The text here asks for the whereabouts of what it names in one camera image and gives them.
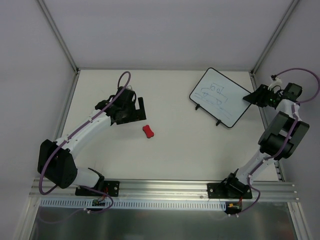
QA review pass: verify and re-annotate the aluminium corner post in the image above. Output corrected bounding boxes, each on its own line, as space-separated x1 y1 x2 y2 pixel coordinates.
250 0 301 76
35 0 79 74

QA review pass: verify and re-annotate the white slotted cable duct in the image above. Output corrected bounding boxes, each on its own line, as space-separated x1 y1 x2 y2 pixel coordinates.
39 198 226 211

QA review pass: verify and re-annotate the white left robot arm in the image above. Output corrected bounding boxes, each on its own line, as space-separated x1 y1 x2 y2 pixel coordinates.
37 86 147 196

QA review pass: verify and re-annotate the black-framed small whiteboard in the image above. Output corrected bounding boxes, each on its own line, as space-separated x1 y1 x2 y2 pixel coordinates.
189 67 251 129

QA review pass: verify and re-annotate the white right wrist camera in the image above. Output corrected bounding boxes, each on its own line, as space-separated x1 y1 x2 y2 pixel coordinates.
268 74 283 91

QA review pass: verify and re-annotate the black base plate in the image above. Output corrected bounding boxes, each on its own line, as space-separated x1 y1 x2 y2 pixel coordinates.
75 179 120 197
207 182 253 200

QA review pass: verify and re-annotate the aluminium right corner post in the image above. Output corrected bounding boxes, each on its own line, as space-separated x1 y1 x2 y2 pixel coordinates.
250 0 301 76

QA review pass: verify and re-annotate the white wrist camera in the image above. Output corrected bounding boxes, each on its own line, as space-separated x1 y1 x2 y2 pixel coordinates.
126 85 133 91
268 74 283 91

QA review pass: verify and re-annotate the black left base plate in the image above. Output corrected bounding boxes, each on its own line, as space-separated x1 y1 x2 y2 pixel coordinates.
75 179 120 197

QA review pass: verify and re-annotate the red bone-shaped eraser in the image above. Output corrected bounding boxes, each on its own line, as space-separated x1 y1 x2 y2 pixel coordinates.
142 124 155 139

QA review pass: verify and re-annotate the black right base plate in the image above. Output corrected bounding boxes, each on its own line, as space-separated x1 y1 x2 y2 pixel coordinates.
207 182 253 200

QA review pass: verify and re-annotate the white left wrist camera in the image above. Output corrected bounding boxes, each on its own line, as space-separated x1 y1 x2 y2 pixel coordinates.
126 85 133 91

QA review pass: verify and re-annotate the aluminium left corner post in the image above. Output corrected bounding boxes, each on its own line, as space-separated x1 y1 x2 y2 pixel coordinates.
35 0 79 74

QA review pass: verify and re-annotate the aluminium mounting rail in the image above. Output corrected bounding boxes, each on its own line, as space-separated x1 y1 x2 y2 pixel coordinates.
28 177 301 202

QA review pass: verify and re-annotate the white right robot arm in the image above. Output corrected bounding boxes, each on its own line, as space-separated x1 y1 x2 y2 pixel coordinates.
215 83 310 199

